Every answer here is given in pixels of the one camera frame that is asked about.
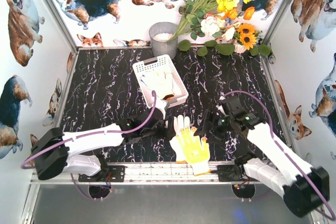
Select beige knit glove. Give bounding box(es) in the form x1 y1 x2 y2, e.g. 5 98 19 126
141 70 174 100

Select grey metal bucket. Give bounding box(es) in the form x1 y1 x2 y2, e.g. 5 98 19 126
149 22 178 59

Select artificial flower bouquet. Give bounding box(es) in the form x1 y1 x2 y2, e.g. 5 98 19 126
169 0 279 56

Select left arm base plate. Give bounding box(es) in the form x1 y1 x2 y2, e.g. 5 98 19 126
78 165 125 183

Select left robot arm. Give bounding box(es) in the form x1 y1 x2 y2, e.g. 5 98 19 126
31 108 175 180

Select white perforated storage basket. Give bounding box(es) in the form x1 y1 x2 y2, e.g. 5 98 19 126
132 55 188 108

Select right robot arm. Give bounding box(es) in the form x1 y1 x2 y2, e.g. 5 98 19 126
195 96 330 218

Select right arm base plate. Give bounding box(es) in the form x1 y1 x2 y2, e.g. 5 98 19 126
211 165 248 182

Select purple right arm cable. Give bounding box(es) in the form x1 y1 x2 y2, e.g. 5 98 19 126
219 90 336 221

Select aluminium front rail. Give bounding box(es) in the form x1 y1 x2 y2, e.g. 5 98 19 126
30 161 243 185

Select orange dotted glove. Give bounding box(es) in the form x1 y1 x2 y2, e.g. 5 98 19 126
170 115 190 163
181 127 211 176

